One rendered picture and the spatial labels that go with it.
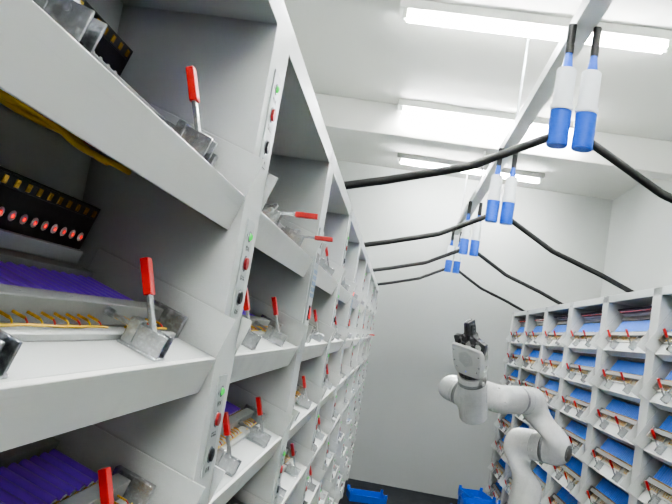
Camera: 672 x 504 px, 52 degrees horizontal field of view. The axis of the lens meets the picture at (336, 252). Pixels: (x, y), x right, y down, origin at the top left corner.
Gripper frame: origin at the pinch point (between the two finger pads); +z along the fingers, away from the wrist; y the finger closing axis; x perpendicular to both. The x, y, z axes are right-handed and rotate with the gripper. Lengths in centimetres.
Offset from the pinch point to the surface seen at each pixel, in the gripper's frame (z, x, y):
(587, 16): 75, 60, -3
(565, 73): 61, 51, -1
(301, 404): -17, -39, 32
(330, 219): 22, 2, 54
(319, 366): -18, -21, 43
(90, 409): 73, -126, -56
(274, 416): 12, -70, 2
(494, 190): -16, 137, 79
